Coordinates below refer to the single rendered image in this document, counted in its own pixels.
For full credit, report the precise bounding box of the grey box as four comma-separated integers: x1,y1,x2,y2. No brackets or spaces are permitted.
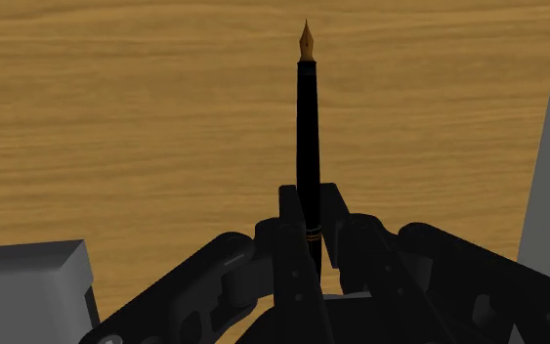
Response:
0,239,101,344

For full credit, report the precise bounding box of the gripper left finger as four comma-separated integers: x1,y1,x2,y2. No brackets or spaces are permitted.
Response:
78,184,335,344

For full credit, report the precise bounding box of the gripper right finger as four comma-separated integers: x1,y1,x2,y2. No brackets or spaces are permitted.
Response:
320,182,550,344

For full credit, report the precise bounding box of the black fountain pen gold nib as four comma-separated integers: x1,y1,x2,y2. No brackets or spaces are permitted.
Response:
295,19,323,287

